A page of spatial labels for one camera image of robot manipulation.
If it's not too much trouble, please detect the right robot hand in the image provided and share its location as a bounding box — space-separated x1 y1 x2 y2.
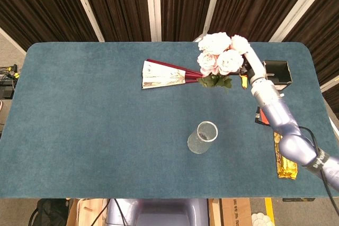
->
237 48 267 84

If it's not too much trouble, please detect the pink artificial flower bouquet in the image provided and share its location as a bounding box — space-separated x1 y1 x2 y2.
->
197 32 251 94

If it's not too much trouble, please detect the clear glass cup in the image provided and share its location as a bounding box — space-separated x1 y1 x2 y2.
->
187 121 219 155

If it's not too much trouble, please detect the yellow rubber chicken toy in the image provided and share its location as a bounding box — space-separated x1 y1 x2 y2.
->
239 73 249 90

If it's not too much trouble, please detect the black open cardboard box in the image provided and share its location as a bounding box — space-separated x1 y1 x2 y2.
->
263 60 293 91

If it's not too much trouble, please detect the red and yellow block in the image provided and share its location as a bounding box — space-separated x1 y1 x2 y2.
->
260 107 271 126

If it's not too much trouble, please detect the dark brown curtain panel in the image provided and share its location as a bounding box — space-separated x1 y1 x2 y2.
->
76 0 152 42
0 0 99 52
208 0 318 42
282 0 339 120
159 0 218 42

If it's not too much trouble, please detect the red and white folding fan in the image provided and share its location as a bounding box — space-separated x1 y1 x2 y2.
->
141 58 210 90

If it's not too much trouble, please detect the gold foil snack packet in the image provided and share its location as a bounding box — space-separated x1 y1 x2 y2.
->
273 131 299 180

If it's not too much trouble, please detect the brown cardboard box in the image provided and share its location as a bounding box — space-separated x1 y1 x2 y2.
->
208 198 253 226

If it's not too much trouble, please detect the blue tablecloth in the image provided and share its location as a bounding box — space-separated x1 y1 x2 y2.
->
0 41 339 200

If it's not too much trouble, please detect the purple robot torso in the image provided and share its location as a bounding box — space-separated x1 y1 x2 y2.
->
105 198 209 226

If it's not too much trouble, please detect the light wooden crate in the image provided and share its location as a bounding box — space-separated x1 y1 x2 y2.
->
66 198 109 226

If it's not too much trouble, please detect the black bag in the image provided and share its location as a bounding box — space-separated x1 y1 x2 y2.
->
28 198 74 226

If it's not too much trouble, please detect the white partition post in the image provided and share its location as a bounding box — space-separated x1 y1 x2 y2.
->
67 0 105 42
194 0 226 43
268 0 332 43
145 0 163 42

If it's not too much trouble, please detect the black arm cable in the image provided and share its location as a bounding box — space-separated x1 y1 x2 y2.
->
298 126 336 201

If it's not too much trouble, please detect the black cables and power equipment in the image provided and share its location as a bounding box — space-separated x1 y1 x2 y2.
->
0 64 21 100

